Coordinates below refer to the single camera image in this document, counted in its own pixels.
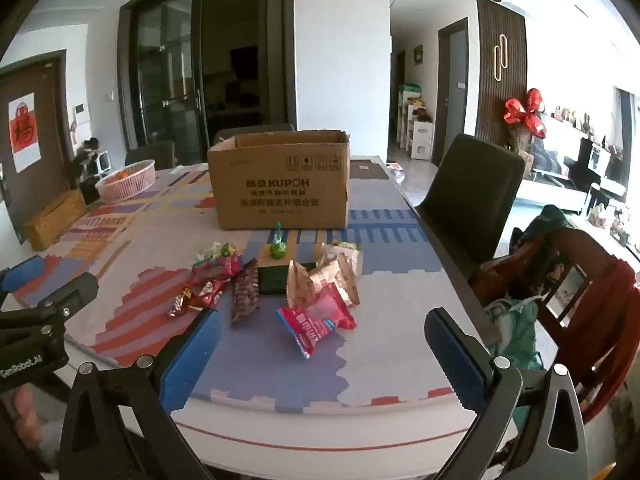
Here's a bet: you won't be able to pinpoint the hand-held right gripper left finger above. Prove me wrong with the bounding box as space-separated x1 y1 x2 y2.
59 308 236 480

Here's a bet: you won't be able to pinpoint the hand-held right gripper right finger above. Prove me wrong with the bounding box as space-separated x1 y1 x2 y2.
424 307 590 480

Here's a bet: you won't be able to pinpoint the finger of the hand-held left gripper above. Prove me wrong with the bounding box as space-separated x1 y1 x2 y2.
0 255 47 311
0 273 100 333

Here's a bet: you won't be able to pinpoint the dark brown snack packet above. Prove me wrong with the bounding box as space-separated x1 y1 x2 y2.
230 258 261 328

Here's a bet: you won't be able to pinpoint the red snack packet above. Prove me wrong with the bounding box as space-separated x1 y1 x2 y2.
192 255 244 281

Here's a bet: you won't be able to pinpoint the pink snack packet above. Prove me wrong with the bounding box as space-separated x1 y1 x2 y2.
276 282 358 360

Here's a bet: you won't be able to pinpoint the green toy candy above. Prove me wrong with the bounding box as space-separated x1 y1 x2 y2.
269 224 288 261

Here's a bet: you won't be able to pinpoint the pale pillow snack packet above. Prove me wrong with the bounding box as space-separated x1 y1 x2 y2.
310 252 361 307
286 260 321 311

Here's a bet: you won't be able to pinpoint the brown cardboard box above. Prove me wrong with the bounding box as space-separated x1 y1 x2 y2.
206 130 351 231

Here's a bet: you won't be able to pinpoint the person's left hand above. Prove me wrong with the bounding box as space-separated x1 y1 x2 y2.
10 387 61 468

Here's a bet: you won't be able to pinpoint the small foil candy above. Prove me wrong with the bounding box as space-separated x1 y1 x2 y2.
166 287 193 318

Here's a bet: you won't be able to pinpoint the teal cloth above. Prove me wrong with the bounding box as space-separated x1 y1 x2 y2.
482 297 543 371

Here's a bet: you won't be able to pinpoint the yellow wooden crate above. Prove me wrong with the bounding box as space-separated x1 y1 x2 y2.
24 189 87 252

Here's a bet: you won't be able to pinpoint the red candy wrapper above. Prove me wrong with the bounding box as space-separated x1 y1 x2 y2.
189 280 228 309

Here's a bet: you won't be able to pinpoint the dark green small box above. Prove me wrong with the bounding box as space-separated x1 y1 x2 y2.
257 261 301 295

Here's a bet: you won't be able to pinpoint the green and white candy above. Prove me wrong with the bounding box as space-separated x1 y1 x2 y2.
200 241 240 261

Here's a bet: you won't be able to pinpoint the white basket of oranges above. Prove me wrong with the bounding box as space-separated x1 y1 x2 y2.
95 159 157 203

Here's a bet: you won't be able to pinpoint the red and white door poster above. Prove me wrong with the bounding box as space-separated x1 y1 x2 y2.
7 92 42 173

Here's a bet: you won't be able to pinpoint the black soft toy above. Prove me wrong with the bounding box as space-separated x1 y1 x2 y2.
75 136 101 167

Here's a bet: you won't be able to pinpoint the wooden chair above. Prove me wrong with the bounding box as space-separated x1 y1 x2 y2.
467 205 640 426

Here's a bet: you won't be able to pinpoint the white and green snack packet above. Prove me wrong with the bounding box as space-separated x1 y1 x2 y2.
320 241 364 277

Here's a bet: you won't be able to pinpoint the green patterned cloth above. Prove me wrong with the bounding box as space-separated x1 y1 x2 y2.
510 205 581 256

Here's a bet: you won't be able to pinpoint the red cloth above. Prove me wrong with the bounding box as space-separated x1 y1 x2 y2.
580 260 640 423

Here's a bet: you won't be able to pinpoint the brown entry door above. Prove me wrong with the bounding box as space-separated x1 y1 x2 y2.
0 50 76 246

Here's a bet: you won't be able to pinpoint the large dark dining chair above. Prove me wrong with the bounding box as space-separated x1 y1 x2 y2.
415 133 526 281

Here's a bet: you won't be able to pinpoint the white low cabinet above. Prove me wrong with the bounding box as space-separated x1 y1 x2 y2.
515 170 626 217

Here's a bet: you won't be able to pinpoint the white shelf unit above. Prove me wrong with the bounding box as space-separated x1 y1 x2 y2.
397 82 436 161

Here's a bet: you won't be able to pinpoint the dark glass sliding door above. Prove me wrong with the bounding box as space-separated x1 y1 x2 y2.
120 0 296 166

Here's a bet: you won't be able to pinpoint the red foil balloons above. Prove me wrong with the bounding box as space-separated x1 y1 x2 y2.
504 88 547 138

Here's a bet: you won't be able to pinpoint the grey hallway door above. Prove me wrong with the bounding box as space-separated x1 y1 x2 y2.
432 17 468 166

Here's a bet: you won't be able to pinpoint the brown slatted wall panel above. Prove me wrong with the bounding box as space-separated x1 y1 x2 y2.
475 0 528 156

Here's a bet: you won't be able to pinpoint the gold wall ornament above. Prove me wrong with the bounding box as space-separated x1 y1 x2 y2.
492 34 511 82

